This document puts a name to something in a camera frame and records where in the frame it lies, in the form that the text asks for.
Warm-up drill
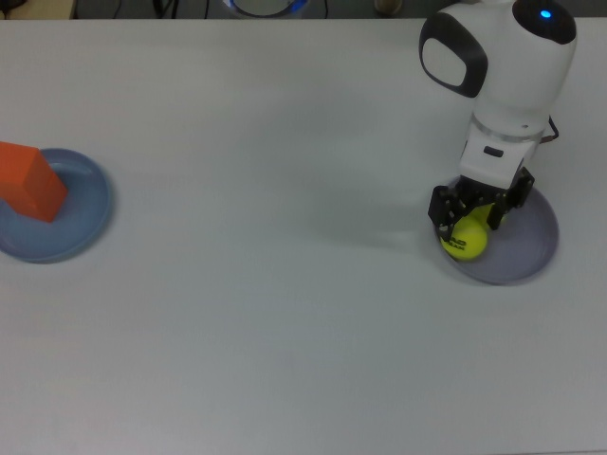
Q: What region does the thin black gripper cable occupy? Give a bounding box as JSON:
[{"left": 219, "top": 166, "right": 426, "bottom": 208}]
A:
[{"left": 542, "top": 116, "right": 561, "bottom": 146}]

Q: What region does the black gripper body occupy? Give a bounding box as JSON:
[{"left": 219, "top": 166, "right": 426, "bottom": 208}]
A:
[{"left": 457, "top": 175, "right": 512, "bottom": 205}]

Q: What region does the blue plastic plate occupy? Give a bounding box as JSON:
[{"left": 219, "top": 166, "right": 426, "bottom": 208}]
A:
[{"left": 0, "top": 147, "right": 115, "bottom": 264}]

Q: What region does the purple plastic plate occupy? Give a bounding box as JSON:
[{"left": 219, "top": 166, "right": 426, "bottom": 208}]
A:
[{"left": 433, "top": 174, "right": 561, "bottom": 286}]

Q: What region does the yellow tennis ball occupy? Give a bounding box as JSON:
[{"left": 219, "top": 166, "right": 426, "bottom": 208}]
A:
[
  {"left": 472, "top": 202, "right": 509, "bottom": 227},
  {"left": 439, "top": 211, "right": 489, "bottom": 263}
]

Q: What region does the orange foam cube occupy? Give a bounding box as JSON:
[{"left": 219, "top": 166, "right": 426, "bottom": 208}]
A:
[
  {"left": 0, "top": 169, "right": 70, "bottom": 223},
  {"left": 0, "top": 140, "right": 56, "bottom": 206}
]

